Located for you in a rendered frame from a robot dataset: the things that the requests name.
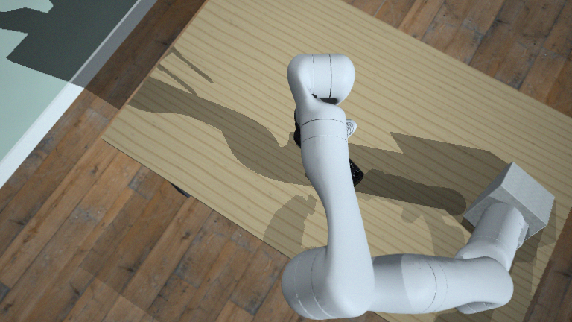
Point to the black box with knobs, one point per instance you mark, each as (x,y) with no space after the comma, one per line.
(356,175)

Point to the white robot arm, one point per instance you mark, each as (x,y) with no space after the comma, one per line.
(343,280)

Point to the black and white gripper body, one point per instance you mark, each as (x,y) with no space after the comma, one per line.
(350,125)

